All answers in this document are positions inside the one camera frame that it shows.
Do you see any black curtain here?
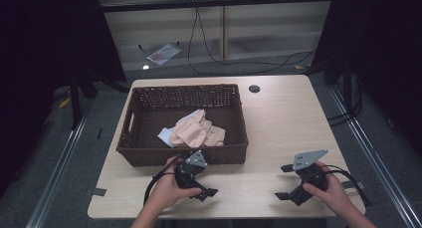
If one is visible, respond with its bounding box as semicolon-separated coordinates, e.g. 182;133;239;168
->
0;0;127;198
312;0;422;156

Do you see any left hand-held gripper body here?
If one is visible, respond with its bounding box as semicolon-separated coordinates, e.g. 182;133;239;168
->
174;149;209;190

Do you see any black metal stand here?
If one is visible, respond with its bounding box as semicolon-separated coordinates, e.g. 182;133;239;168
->
304;55;363;120
49;65;131;130

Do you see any metal floor rail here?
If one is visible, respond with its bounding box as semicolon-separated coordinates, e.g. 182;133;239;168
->
25;98;96;228
327;85;422;228

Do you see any bundle of black cables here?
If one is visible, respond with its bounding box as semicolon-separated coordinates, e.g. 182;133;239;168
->
326;85;364;128

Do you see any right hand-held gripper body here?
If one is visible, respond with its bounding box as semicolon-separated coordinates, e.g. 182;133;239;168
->
288;148;330;207

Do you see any black horizontal bar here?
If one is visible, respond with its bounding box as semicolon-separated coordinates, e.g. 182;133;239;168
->
99;0;336;13

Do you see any peach cloth garment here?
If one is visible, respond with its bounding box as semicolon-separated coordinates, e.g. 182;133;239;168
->
168;109;227;148

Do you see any long black floor cable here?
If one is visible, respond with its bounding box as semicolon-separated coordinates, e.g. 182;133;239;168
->
186;7;317;76

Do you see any brown wicker basket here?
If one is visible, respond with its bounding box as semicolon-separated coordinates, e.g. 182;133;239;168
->
115;84;250;168

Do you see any person's right hand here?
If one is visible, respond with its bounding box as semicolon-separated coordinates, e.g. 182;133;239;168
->
302;160;350;219

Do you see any person's left hand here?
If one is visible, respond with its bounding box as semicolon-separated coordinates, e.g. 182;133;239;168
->
145;155;203;213

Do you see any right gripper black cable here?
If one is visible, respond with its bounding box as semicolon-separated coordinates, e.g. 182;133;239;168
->
319;164;373;208

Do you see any paper sheet on floor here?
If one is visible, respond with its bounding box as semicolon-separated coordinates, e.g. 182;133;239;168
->
146;43;183;67

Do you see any white cloth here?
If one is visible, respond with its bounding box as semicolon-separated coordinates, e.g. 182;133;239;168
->
156;109;204;148

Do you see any grey tape strip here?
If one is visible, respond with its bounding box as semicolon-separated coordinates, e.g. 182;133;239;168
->
84;186;107;198
341;180;366;190

